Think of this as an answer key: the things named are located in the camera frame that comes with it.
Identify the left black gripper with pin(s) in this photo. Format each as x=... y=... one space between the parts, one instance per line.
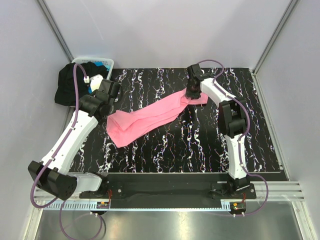
x=94 y=95

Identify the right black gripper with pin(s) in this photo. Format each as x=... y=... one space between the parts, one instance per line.
x=188 y=94

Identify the pink t shirt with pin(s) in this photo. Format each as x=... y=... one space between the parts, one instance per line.
x=124 y=128

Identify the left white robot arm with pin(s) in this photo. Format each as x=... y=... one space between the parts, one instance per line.
x=52 y=174

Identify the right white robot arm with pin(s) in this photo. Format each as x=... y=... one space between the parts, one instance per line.
x=233 y=124

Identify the black t shirt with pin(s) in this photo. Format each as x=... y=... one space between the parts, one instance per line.
x=65 y=93

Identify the white plastic laundry basket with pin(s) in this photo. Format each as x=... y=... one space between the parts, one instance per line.
x=107 y=62

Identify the left orange connector box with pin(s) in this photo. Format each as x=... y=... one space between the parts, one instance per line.
x=103 y=205

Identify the orange connector box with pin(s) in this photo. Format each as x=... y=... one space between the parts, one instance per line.
x=103 y=205
x=238 y=206

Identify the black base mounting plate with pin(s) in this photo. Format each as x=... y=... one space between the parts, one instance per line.
x=170 y=190

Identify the right orange connector box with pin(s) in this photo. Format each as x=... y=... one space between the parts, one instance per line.
x=238 y=206

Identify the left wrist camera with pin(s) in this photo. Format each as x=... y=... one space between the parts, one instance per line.
x=110 y=87

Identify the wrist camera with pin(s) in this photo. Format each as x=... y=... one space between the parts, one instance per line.
x=195 y=72
x=110 y=87

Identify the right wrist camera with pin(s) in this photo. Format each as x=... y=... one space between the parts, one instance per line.
x=195 y=72

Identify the aluminium frame rail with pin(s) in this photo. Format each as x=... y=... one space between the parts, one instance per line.
x=265 y=192

